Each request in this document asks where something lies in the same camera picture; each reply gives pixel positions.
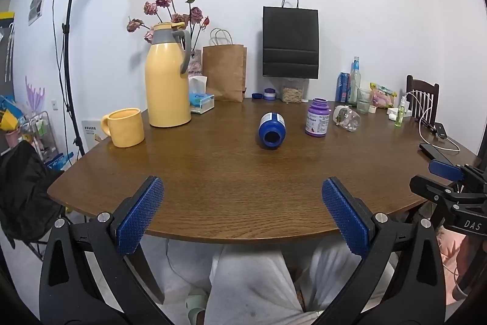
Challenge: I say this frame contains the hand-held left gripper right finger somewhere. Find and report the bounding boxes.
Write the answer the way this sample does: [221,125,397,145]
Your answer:
[316,176,447,325]

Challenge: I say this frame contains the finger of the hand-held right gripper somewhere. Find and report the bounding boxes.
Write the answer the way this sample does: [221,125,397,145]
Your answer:
[428,159,487,193]
[410,175,469,208]

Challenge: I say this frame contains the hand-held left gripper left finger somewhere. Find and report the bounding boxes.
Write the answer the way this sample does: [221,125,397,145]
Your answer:
[39,176,172,325]

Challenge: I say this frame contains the blue plastic bottle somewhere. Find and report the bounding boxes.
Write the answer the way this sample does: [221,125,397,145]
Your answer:
[259,112,286,150]

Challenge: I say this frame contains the black phone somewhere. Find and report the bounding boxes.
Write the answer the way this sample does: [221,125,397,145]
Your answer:
[419,143,454,166]

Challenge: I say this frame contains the pink garment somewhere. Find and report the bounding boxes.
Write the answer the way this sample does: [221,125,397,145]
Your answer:
[437,228,464,291]

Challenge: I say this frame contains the person's right leg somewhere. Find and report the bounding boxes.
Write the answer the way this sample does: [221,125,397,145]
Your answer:
[296,235,398,315]

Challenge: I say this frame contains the person's leg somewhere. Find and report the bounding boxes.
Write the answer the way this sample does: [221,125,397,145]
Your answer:
[205,246,306,325]
[296,235,398,315]

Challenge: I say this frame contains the green spray bottle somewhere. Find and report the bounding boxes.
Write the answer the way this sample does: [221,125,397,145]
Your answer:
[395,96,407,127]

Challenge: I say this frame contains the white charger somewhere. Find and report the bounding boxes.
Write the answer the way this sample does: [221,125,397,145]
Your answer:
[387,107,412,120]

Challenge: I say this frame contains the dark wooden chair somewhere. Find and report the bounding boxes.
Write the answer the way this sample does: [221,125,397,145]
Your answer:
[406,75,440,124]

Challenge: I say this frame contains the yellow mug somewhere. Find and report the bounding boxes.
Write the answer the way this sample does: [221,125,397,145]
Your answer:
[100,108,145,148]

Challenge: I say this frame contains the colourful snack packet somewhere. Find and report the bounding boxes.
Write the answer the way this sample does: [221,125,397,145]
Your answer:
[370,82,397,108]

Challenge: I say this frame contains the clear bottle with white cap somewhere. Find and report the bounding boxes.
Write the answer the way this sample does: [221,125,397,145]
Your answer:
[333,105,361,132]

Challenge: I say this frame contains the purple pill bottle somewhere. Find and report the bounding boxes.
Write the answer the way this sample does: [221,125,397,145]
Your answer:
[305,98,331,137]

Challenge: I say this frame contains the clear drinking glass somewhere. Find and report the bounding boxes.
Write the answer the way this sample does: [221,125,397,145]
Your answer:
[356,88,373,115]

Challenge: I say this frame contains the pale green slipper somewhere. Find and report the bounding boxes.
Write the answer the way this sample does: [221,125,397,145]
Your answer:
[185,292,209,325]

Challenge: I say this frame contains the person's left leg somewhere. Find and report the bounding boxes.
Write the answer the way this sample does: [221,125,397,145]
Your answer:
[205,246,306,325]

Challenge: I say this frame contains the black jacket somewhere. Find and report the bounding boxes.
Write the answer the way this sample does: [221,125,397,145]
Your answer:
[0,140,66,249]

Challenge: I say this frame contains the tall clear glass bottle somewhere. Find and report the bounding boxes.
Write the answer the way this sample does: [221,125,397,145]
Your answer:
[350,56,362,105]

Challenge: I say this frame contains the blue drink can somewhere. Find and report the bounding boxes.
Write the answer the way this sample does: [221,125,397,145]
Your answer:
[335,72,351,104]

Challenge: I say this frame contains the metal storage rack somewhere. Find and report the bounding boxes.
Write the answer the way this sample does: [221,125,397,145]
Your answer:
[19,111,62,166]

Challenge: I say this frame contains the blue tissue box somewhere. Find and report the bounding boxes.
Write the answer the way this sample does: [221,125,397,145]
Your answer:
[189,76,215,115]

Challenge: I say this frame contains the clear jar of oats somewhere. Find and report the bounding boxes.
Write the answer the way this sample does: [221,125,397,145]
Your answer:
[281,77,307,104]

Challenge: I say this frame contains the yellow thermos jug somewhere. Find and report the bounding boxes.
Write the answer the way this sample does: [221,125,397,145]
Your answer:
[145,22,192,128]

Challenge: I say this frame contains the pink glass vase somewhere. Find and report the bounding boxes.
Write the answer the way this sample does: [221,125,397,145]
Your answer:
[188,49,204,77]

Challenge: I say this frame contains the brown paper bag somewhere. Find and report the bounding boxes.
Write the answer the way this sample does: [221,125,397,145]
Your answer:
[203,28,247,103]

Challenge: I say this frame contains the black paper bag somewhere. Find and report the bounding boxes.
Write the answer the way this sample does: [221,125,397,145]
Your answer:
[262,0,319,79]

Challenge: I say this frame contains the dried pink flowers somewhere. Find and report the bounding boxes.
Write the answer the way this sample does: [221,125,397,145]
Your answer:
[127,0,211,51]

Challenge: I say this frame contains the white cable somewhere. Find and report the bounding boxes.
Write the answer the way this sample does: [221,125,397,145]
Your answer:
[404,91,461,152]

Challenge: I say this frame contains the white wall socket panel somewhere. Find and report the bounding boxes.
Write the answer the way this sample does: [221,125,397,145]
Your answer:
[81,119,101,151]

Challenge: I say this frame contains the purple coral wall sticker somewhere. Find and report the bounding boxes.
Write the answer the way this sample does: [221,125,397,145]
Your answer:
[24,76,46,116]

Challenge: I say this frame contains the wall picture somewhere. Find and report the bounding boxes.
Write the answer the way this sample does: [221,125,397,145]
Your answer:
[27,0,48,26]

